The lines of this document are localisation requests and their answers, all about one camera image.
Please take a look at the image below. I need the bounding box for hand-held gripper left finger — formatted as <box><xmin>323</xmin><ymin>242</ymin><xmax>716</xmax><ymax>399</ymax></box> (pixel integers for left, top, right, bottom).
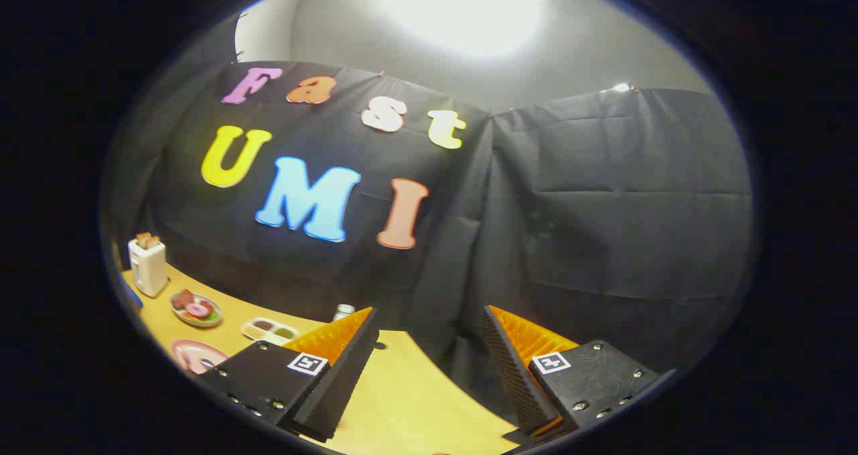
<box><xmin>198</xmin><ymin>306</ymin><xmax>380</xmax><ymax>444</ymax></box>

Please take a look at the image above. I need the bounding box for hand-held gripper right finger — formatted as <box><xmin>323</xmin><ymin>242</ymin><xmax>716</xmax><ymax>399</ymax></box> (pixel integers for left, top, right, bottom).
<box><xmin>481</xmin><ymin>305</ymin><xmax>678</xmax><ymax>453</ymax></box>

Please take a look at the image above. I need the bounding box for white divided tray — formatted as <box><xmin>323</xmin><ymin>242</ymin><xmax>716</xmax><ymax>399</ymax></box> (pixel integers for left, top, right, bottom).
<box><xmin>240</xmin><ymin>317</ymin><xmax>299</xmax><ymax>346</ymax></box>

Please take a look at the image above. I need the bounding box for pink plate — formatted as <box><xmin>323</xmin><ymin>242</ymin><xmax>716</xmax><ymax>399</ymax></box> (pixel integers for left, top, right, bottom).
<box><xmin>171</xmin><ymin>339</ymin><xmax>230</xmax><ymax>375</ymax></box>

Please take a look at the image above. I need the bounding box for white oval food dish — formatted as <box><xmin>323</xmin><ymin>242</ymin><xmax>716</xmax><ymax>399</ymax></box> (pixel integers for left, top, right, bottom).
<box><xmin>170</xmin><ymin>289</ymin><xmax>223</xmax><ymax>328</ymax></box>

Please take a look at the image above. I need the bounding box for white toaster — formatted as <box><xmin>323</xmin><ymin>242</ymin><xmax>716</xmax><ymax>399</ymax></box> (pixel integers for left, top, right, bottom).
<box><xmin>127</xmin><ymin>237</ymin><xmax>168</xmax><ymax>298</ymax></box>

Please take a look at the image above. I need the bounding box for ceiling light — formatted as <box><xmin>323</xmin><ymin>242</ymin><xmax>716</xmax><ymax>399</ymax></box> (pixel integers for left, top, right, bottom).
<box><xmin>372</xmin><ymin>0</ymin><xmax>544</xmax><ymax>57</ymax></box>

